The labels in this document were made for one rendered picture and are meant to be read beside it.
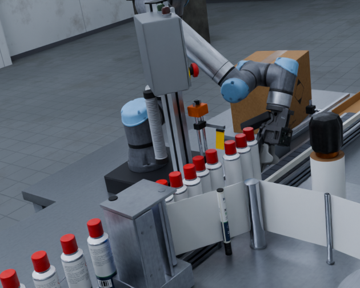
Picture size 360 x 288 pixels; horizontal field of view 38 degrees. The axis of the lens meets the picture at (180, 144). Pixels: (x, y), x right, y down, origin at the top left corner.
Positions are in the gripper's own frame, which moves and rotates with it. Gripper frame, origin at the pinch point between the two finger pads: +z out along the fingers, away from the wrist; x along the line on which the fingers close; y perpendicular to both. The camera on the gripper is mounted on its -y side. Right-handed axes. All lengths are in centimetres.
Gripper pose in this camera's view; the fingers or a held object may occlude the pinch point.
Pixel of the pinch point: (259, 168)
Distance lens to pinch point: 170.5
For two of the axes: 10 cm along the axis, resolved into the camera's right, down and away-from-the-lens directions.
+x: 6.6, 1.3, 7.4
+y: 7.2, 1.6, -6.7
